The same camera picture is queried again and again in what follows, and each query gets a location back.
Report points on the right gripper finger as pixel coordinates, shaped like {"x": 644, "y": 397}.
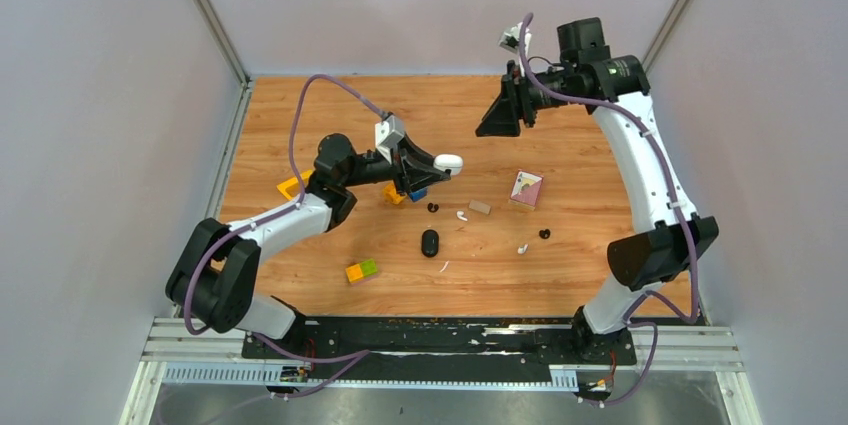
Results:
{"x": 498, "y": 124}
{"x": 508, "y": 100}

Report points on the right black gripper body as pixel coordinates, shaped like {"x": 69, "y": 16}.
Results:
{"x": 528, "y": 95}

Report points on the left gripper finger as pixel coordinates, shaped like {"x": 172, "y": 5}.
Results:
{"x": 431, "y": 179}
{"x": 415, "y": 156}

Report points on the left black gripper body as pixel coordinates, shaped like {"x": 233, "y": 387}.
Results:
{"x": 403, "y": 169}

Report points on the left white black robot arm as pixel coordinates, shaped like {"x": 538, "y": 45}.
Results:
{"x": 215, "y": 277}

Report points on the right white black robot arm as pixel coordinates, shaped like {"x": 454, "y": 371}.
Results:
{"x": 660, "y": 259}

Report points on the black oval case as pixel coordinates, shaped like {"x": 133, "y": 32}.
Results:
{"x": 430, "y": 243}

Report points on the blue toy brick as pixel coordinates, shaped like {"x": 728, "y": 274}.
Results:
{"x": 418, "y": 195}

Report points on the yellow toy brick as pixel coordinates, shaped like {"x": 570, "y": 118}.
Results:
{"x": 391, "y": 195}

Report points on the small wooden block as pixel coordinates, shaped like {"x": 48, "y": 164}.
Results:
{"x": 480, "y": 207}

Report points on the pink card box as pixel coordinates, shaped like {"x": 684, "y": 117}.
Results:
{"x": 526, "y": 189}

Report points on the orange green toy brick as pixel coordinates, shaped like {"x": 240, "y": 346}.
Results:
{"x": 361, "y": 271}

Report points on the orange triangular plastic piece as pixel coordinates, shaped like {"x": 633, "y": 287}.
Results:
{"x": 290, "y": 188}

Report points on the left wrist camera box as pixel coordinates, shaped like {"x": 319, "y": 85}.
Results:
{"x": 388, "y": 133}

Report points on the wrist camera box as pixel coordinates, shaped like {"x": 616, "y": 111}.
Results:
{"x": 388, "y": 133}
{"x": 510, "y": 38}

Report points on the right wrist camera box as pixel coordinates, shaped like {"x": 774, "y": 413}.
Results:
{"x": 510, "y": 38}

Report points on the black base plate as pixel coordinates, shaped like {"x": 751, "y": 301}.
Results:
{"x": 458, "y": 349}

